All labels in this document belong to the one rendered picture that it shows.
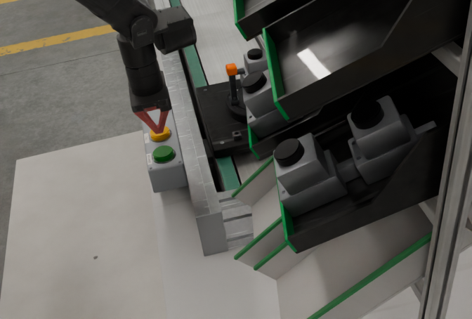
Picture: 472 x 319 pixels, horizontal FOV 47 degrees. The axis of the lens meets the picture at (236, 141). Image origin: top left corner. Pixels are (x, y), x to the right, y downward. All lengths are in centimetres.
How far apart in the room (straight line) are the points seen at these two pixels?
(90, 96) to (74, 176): 202
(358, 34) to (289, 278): 38
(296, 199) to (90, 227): 63
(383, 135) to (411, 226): 15
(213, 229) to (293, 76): 51
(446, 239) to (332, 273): 21
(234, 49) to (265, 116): 83
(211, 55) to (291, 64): 97
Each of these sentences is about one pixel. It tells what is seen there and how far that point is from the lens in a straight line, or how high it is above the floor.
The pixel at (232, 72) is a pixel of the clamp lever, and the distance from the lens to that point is 107.
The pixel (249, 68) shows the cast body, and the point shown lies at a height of 107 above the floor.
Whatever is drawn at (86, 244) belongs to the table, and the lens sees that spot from 108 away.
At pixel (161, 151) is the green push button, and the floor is 97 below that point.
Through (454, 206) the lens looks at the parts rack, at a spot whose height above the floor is 127.
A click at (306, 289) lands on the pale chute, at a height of 103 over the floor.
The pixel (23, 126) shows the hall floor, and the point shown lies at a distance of 317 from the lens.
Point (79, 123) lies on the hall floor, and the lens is 303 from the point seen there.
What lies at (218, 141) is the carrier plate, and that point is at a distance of 105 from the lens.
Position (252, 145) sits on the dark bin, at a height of 121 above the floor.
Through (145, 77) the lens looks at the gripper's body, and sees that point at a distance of 92.
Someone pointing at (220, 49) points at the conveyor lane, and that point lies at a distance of 148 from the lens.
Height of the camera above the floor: 160
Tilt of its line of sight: 38 degrees down
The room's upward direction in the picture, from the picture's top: 8 degrees counter-clockwise
